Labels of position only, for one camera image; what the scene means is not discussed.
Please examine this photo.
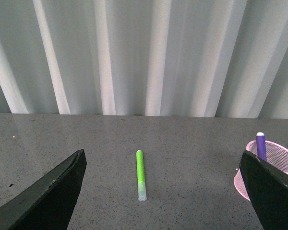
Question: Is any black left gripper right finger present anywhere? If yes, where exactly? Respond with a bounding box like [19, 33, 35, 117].
[240, 150, 288, 230]

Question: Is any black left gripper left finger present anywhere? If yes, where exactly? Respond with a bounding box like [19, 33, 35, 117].
[0, 149, 87, 230]

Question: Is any purple marker pen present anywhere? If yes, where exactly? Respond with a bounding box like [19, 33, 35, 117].
[256, 132, 267, 161]

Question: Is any pink mesh cup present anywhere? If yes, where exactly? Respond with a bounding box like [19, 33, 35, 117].
[233, 140, 288, 201]

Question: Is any green marker pen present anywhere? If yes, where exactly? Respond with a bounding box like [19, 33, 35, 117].
[136, 150, 147, 201]

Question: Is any white pleated curtain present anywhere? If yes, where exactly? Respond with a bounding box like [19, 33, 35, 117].
[0, 0, 288, 118]

